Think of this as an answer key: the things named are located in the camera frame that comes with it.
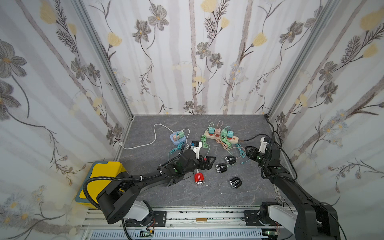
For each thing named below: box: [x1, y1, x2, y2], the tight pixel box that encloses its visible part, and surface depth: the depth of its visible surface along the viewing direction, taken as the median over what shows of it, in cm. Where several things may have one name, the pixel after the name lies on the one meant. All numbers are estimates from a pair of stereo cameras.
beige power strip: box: [204, 130, 239, 144], surface depth 106 cm
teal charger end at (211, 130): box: [208, 127, 215, 136], surface depth 106 cm
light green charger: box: [221, 129, 228, 140], surface depth 103 cm
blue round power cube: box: [170, 131, 186, 146], surface depth 103 cm
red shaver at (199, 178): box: [194, 172, 205, 186], surface depth 87 cm
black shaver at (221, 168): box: [215, 163, 228, 174], surface depth 92 cm
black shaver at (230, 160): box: [225, 155, 236, 165], surface depth 95 cm
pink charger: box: [215, 128, 221, 137], surface depth 104 cm
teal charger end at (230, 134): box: [227, 130, 234, 138], surface depth 103 cm
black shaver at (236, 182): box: [229, 177, 242, 189], surface depth 85 cm
